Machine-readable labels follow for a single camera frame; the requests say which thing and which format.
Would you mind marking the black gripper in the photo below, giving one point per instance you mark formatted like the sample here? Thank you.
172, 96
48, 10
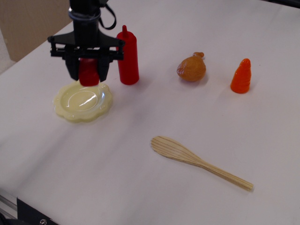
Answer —
86, 41

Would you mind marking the red toy sushi piece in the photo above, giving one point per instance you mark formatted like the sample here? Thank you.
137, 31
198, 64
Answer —
88, 72

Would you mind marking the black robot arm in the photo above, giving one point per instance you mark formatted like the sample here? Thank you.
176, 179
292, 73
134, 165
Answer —
87, 10

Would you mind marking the cream scalloped toy plate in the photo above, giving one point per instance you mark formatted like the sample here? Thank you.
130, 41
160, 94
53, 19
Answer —
77, 103

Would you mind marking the red ketchup squeeze bottle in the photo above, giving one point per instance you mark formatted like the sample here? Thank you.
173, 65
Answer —
128, 67

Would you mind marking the brown toy chicken drumstick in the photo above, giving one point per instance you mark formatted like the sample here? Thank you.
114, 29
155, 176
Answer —
192, 69

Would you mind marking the wooden spatula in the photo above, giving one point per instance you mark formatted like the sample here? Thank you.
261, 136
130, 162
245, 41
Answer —
172, 149

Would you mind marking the orange toy carrot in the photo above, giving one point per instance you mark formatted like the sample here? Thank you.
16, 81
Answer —
242, 78

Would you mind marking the black corner bracket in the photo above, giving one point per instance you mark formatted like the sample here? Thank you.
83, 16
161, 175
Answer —
31, 215

